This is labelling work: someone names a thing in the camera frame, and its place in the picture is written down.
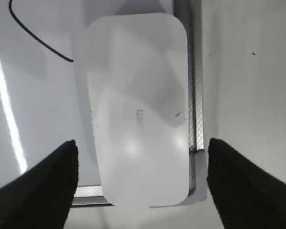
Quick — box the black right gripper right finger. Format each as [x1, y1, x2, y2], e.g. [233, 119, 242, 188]
[207, 138, 286, 229]

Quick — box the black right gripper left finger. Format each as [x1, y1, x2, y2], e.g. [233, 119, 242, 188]
[0, 140, 78, 229]

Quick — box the white whiteboard with aluminium frame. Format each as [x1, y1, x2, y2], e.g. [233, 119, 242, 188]
[0, 0, 207, 208]

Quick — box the white rectangular whiteboard eraser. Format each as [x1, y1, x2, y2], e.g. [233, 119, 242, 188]
[84, 13, 189, 207]

